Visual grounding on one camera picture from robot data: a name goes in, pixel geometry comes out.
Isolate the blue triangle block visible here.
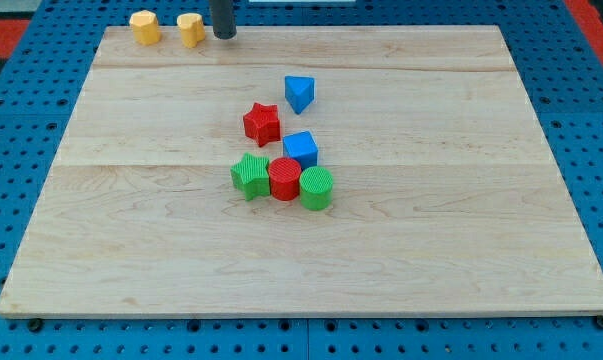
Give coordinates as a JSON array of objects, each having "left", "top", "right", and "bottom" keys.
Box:
[{"left": 284, "top": 76, "right": 315, "bottom": 115}]

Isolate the green cylinder block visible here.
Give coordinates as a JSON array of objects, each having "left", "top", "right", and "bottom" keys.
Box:
[{"left": 299, "top": 166, "right": 333, "bottom": 211}]

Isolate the red cylinder block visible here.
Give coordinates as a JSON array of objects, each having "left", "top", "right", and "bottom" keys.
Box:
[{"left": 268, "top": 157, "right": 302, "bottom": 201}]

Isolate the blue cube block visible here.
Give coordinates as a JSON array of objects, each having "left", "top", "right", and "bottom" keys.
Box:
[{"left": 282, "top": 131, "right": 318, "bottom": 170}]

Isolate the green star block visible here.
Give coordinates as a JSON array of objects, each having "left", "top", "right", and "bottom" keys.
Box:
[{"left": 230, "top": 153, "right": 270, "bottom": 201}]

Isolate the red star block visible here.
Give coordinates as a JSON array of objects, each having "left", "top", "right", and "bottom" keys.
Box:
[{"left": 243, "top": 102, "right": 281, "bottom": 147}]

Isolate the light wooden board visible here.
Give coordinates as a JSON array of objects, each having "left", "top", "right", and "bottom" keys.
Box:
[{"left": 0, "top": 25, "right": 603, "bottom": 319}]

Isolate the yellow heart block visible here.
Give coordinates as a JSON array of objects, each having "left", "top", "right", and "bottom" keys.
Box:
[{"left": 177, "top": 13, "right": 206, "bottom": 48}]

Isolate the yellow hexagon block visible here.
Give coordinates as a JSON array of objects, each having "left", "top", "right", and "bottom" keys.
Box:
[{"left": 129, "top": 10, "right": 161, "bottom": 46}]

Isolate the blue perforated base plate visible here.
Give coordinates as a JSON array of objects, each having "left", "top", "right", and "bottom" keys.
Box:
[{"left": 0, "top": 0, "right": 603, "bottom": 359}]

